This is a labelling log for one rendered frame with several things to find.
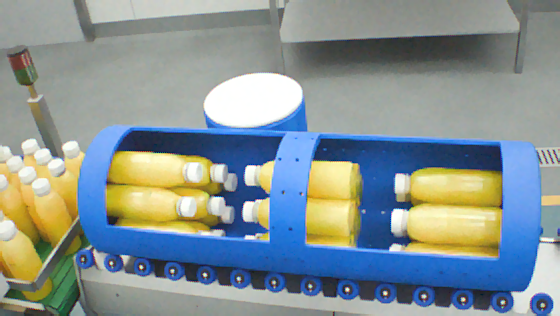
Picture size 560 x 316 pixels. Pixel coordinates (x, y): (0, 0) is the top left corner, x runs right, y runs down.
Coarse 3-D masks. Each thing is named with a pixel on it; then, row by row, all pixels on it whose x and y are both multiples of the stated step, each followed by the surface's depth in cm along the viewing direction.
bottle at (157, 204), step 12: (108, 192) 120; (120, 192) 120; (132, 192) 119; (144, 192) 119; (156, 192) 118; (168, 192) 119; (108, 204) 120; (120, 204) 119; (132, 204) 118; (144, 204) 118; (156, 204) 117; (168, 204) 117; (180, 204) 118; (108, 216) 122; (120, 216) 121; (132, 216) 120; (144, 216) 119; (156, 216) 118; (168, 216) 118
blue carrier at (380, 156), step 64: (128, 128) 123; (192, 128) 122; (256, 192) 135; (384, 192) 128; (512, 192) 96; (192, 256) 115; (256, 256) 110; (320, 256) 106; (384, 256) 103; (448, 256) 100; (512, 256) 96
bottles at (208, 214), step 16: (176, 192) 125; (192, 192) 124; (208, 192) 132; (208, 208) 124; (224, 208) 131; (496, 208) 110; (128, 224) 121; (144, 224) 120; (160, 224) 120; (176, 224) 119; (192, 224) 126; (208, 224) 131; (320, 240) 111; (336, 240) 110; (352, 240) 117; (416, 240) 116; (480, 256) 103; (496, 256) 102
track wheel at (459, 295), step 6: (456, 288) 111; (456, 294) 110; (462, 294) 110; (468, 294) 109; (456, 300) 110; (462, 300) 109; (468, 300) 109; (456, 306) 110; (462, 306) 110; (468, 306) 109
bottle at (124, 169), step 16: (112, 160) 121; (128, 160) 120; (144, 160) 119; (160, 160) 119; (176, 160) 119; (112, 176) 121; (128, 176) 120; (144, 176) 119; (160, 176) 118; (176, 176) 118
